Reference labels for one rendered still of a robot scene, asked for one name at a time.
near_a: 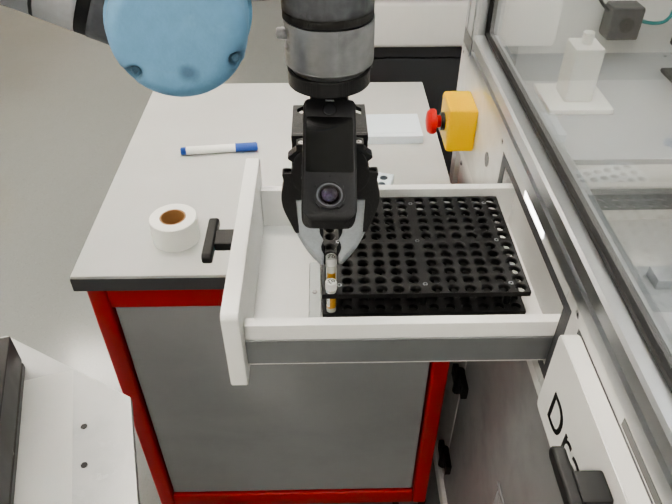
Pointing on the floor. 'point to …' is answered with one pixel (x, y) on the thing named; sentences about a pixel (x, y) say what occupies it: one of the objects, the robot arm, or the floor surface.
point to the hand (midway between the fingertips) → (331, 258)
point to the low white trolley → (256, 111)
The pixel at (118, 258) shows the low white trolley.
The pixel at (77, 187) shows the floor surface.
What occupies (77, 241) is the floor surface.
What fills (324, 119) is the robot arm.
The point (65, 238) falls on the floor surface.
